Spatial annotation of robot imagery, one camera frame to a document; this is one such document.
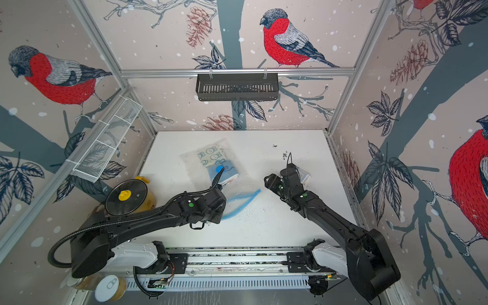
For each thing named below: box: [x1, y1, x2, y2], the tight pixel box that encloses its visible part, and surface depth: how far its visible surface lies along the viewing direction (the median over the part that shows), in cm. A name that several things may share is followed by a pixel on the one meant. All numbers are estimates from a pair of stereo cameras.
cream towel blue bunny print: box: [196, 145, 226, 168], surface depth 109 cm
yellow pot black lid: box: [104, 176, 157, 217], surface depth 83 cm
